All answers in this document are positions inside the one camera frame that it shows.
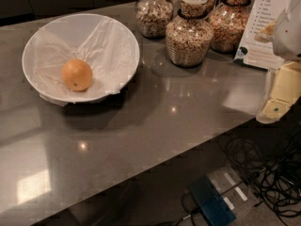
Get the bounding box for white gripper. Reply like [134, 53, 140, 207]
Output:
[254, 0, 301, 124]

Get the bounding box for orange fruit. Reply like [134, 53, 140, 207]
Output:
[60, 59, 93, 91]

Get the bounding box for white bowl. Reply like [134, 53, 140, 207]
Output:
[21, 13, 141, 105]

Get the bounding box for allergens info sign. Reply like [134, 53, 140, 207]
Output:
[234, 0, 301, 70]

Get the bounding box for glass cereal jar right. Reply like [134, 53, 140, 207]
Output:
[208, 0, 251, 53]

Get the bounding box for glass cereal jar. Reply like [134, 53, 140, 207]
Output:
[135, 0, 173, 39]
[208, 0, 251, 53]
[166, 0, 214, 68]

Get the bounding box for glass cereal jar middle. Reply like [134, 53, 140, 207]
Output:
[166, 0, 214, 68]

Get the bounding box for glass cereal jar left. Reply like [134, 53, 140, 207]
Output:
[135, 0, 173, 39]

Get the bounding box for grey device on floor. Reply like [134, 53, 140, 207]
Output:
[207, 166, 259, 218]

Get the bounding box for blue box on floor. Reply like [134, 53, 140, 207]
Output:
[188, 176, 236, 226]

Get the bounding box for white paper liner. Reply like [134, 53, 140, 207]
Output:
[32, 16, 136, 107]

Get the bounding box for tangled black cables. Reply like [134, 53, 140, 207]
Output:
[219, 122, 301, 219]

